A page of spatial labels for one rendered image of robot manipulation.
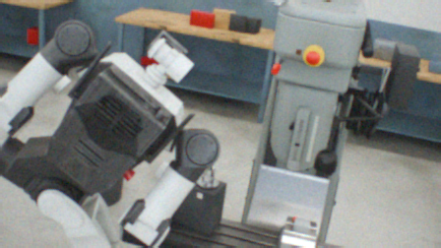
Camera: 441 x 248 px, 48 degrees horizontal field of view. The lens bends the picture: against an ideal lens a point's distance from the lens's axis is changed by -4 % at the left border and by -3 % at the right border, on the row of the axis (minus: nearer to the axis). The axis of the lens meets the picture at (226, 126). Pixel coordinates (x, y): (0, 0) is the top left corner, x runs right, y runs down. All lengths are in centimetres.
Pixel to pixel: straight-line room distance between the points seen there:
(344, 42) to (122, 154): 69
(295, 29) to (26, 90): 76
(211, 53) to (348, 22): 486
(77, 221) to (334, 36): 89
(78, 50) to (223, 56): 499
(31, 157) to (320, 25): 88
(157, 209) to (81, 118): 33
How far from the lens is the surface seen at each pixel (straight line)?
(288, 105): 168
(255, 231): 211
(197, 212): 202
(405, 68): 193
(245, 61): 617
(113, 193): 379
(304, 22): 147
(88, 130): 124
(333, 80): 160
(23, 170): 146
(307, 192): 228
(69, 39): 130
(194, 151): 129
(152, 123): 118
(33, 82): 136
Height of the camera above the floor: 212
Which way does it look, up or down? 23 degrees down
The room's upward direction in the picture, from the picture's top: 8 degrees clockwise
